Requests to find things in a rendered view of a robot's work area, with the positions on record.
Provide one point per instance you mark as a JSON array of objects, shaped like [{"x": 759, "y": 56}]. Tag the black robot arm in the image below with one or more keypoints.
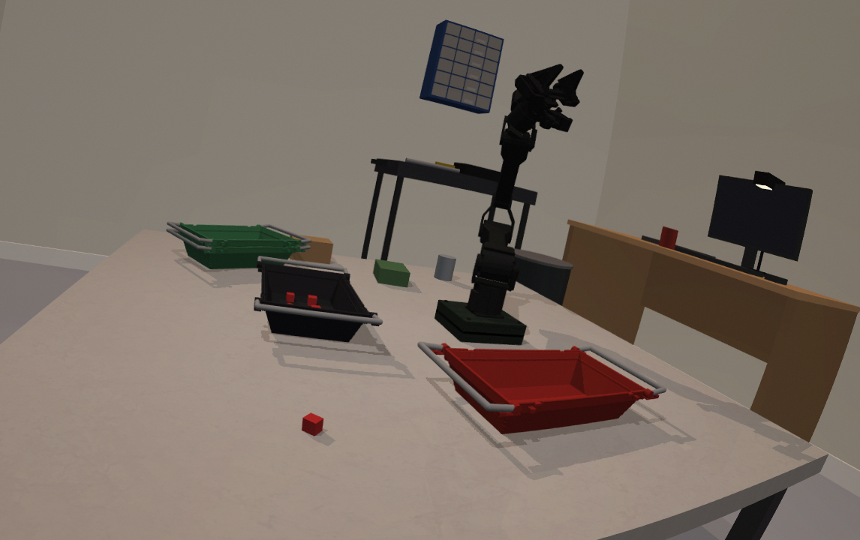
[{"x": 497, "y": 262}]

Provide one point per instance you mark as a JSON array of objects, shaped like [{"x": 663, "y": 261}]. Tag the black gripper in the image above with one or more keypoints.
[{"x": 535, "y": 89}]

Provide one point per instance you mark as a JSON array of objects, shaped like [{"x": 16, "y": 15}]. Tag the small green block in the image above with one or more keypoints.
[{"x": 391, "y": 273}]

